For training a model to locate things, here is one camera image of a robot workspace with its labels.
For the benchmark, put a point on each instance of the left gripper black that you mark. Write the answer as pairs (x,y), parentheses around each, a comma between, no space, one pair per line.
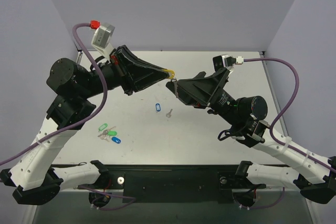
(121,69)

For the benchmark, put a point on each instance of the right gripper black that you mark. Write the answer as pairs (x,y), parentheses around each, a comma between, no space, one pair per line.
(217,87)

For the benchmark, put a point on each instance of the black head key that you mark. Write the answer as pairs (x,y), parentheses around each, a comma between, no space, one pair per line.
(174,81)

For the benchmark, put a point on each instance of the yellow key tag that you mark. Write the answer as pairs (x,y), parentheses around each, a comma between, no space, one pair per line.
(171,73)

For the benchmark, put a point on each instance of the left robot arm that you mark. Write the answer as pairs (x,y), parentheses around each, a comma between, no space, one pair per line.
(34,179)

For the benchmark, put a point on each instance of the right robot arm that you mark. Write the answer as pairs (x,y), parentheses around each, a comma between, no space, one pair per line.
(312,175)

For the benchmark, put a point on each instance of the blue outlined key tag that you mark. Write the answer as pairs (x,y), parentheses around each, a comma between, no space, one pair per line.
(157,107)

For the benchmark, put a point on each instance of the small silver key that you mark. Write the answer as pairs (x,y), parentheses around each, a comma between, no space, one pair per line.
(168,115)

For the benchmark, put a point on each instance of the green key tag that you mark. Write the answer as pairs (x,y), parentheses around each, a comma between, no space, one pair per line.
(102,127)
(112,133)

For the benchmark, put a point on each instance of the solid blue key tag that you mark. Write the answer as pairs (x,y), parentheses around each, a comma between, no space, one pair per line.
(116,140)

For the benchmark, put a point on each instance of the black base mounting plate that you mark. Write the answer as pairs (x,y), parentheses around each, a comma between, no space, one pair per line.
(176,183)

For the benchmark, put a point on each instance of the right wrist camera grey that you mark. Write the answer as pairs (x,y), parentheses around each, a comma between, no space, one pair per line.
(223,61)

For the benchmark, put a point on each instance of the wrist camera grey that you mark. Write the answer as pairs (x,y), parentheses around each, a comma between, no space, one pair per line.
(102,35)
(223,61)

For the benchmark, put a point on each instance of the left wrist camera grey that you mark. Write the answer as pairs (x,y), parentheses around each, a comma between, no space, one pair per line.
(102,35)

